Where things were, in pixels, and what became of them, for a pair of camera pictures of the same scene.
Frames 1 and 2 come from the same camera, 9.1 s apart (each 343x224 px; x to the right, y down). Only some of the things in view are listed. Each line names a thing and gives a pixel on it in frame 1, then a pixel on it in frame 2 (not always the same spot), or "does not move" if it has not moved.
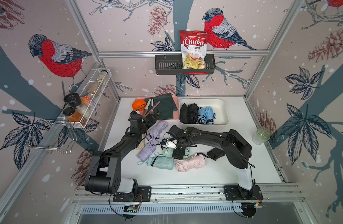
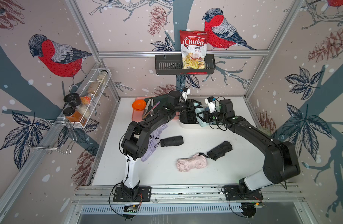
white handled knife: (147, 107) does not move
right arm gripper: (177, 155) -> (206, 115)
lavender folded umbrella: (152, 140) does not move
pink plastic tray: (175, 99) does not move
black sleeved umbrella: (214, 153) does not move
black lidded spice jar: (73, 100) does not move
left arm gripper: (149, 123) -> (191, 104)
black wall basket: (172, 65) does not move
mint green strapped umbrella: (166, 163) -> (201, 122)
